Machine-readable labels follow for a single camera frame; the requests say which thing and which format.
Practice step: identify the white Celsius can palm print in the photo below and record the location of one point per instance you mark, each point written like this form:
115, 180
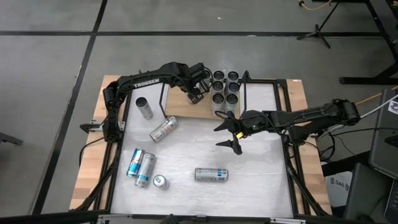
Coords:
211, 174

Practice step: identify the black furniture foot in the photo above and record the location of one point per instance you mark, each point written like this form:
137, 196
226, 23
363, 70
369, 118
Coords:
9, 138

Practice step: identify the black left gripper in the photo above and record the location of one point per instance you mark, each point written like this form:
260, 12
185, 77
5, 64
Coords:
200, 76

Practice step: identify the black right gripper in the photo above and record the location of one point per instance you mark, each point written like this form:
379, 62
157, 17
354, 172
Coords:
253, 123

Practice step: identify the black tripod stand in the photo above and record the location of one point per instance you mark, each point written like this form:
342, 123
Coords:
316, 30

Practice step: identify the tall silver Red Bull can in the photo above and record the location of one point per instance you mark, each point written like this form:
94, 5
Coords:
145, 170

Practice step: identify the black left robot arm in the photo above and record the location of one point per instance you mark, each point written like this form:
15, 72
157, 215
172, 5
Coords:
146, 81

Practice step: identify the wooden shelf board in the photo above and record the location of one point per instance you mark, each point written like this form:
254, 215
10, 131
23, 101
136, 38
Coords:
178, 107

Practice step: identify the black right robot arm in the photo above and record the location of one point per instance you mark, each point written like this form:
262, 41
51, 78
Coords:
311, 116

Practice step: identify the dark grey equipment case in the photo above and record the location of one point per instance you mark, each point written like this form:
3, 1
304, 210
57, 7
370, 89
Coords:
384, 133

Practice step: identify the black desk leg beam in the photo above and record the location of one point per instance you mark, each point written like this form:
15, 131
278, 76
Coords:
342, 165

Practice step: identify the dark grey box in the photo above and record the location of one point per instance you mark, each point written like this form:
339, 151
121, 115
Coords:
365, 193

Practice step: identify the black desk frame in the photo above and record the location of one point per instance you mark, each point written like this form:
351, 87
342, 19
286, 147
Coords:
357, 81

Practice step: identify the white printed box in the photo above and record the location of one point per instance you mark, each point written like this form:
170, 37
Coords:
339, 186

